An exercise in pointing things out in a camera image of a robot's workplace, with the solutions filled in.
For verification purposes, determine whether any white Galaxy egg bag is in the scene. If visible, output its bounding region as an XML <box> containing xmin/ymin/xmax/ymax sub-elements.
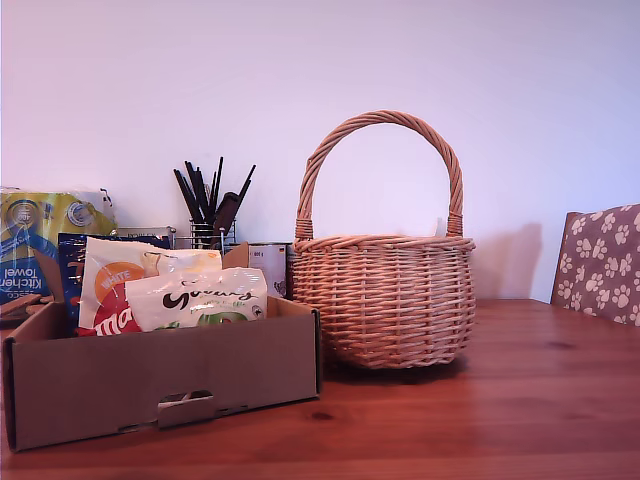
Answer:
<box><xmin>124</xmin><ymin>267</ymin><xmax>269</xmax><ymax>332</ymax></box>

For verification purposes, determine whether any white red Maltesers bag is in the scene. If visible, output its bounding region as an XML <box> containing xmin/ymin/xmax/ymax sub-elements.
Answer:
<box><xmin>77</xmin><ymin>236</ymin><xmax>224</xmax><ymax>338</ymax></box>

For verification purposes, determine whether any blue Terry's mini eggs bag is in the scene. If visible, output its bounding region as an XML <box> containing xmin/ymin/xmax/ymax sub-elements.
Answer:
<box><xmin>57</xmin><ymin>232</ymin><xmax>174</xmax><ymax>337</ymax></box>

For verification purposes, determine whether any white Porlex box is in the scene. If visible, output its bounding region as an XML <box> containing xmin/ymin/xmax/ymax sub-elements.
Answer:
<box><xmin>115</xmin><ymin>225</ymin><xmax>177</xmax><ymax>250</ymax></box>

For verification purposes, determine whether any brown cardboard box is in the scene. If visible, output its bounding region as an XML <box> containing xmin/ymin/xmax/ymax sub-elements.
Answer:
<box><xmin>1</xmin><ymin>241</ymin><xmax>322</xmax><ymax>454</ymax></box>

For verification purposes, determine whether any tin can white label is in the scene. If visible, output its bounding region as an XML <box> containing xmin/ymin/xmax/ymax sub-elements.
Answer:
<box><xmin>248</xmin><ymin>241</ymin><xmax>294</xmax><ymax>300</ymax></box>

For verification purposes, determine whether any black chopstick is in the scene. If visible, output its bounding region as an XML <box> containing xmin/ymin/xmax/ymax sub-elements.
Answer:
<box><xmin>172</xmin><ymin>167</ymin><xmax>204</xmax><ymax>225</ymax></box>
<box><xmin>231</xmin><ymin>163</ymin><xmax>258</xmax><ymax>209</ymax></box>
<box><xmin>184</xmin><ymin>159</ymin><xmax>209</xmax><ymax>224</ymax></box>
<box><xmin>211</xmin><ymin>155</ymin><xmax>225</xmax><ymax>221</ymax></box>

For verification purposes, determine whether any chair with paw print cover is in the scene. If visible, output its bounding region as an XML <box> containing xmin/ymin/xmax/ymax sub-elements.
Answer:
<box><xmin>549</xmin><ymin>202</ymin><xmax>640</xmax><ymax>327</ymax></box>

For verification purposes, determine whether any yellow blue kitchen towel pack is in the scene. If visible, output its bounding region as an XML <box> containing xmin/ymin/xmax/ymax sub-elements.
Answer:
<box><xmin>0</xmin><ymin>187</ymin><xmax>120</xmax><ymax>307</ymax></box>

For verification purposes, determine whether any woven wicker basket with handle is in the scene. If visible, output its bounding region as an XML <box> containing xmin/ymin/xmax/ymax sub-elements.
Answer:
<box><xmin>292</xmin><ymin>109</ymin><xmax>477</xmax><ymax>371</ymax></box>

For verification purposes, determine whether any brown handled utensil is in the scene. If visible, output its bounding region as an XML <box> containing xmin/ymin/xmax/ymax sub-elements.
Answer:
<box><xmin>212</xmin><ymin>191</ymin><xmax>242</xmax><ymax>249</ymax></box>

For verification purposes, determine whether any wire utensil holder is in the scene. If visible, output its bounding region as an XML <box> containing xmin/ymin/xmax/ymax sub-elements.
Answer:
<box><xmin>175</xmin><ymin>219</ymin><xmax>239</xmax><ymax>251</ymax></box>

